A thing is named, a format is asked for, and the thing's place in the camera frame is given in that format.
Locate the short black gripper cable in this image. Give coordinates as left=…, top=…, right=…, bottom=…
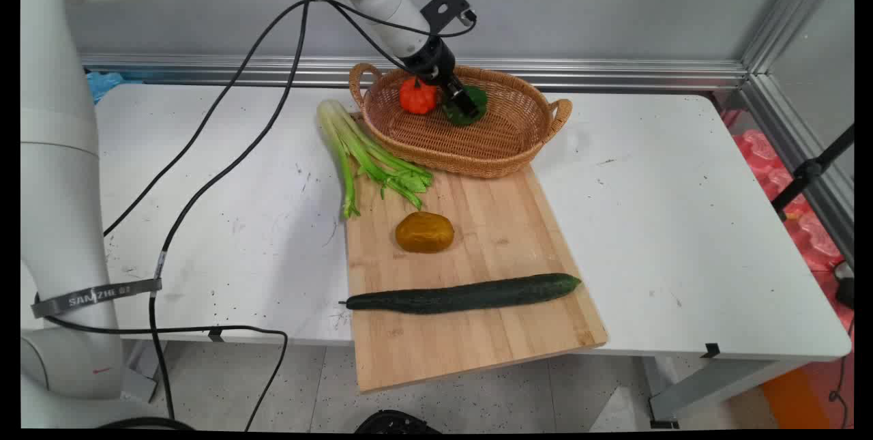
left=322, top=0, right=418, bottom=75

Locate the green toy bell pepper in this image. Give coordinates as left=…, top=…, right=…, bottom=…
left=441, top=84, right=489, bottom=128

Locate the red and pink packaging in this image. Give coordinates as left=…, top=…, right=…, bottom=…
left=722, top=109, right=855, bottom=332

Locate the yellow-brown toy potato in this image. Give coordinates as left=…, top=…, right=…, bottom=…
left=395, top=211, right=456, bottom=254

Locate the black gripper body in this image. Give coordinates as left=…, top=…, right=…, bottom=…
left=404, top=36, right=456, bottom=86

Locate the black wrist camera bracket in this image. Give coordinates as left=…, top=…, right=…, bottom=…
left=420, top=0, right=477, bottom=36

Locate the angled aluminium frame rail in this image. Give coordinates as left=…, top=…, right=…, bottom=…
left=740, top=0, right=855, bottom=267

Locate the black tripod leg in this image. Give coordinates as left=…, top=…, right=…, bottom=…
left=770, top=125, right=855, bottom=217

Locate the short black camera cable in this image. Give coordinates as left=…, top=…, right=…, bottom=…
left=321, top=0, right=477, bottom=38

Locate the long black cable with label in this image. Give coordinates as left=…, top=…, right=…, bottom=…
left=148, top=0, right=313, bottom=422

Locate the grey printed velcro strap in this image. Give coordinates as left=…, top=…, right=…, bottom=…
left=31, top=278, right=164, bottom=319

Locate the wooden cutting board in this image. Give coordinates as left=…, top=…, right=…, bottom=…
left=344, top=166, right=609, bottom=394

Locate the oval wicker basket with handles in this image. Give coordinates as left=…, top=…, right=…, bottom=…
left=349, top=62, right=573, bottom=179

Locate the orange toy pumpkin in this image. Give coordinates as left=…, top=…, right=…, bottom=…
left=399, top=76, right=439, bottom=115

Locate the orange box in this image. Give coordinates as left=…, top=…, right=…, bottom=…
left=760, top=367, right=834, bottom=430

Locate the grey metal table leg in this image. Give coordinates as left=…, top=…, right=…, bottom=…
left=641, top=357, right=814, bottom=428

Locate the long dark green cucumber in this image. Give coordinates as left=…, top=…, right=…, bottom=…
left=339, top=273, right=582, bottom=314

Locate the black cable along table edge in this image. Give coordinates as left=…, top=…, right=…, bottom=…
left=42, top=316, right=289, bottom=431

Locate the horizontal aluminium frame rail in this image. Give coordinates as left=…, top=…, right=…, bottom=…
left=80, top=53, right=749, bottom=92

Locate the black round object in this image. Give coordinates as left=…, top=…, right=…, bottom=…
left=354, top=410, right=442, bottom=435

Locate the blue plastic bag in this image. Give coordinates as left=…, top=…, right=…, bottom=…
left=85, top=70, right=145, bottom=104

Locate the green celery stalk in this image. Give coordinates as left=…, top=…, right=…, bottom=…
left=316, top=99, right=434, bottom=219

